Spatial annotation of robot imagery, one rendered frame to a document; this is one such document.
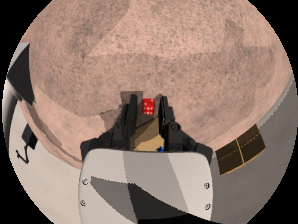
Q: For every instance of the red die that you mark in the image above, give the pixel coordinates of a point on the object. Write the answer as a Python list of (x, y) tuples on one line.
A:
[(148, 106)]

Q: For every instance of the tan flat mat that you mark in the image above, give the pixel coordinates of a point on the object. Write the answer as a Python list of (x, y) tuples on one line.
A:
[(147, 137)]

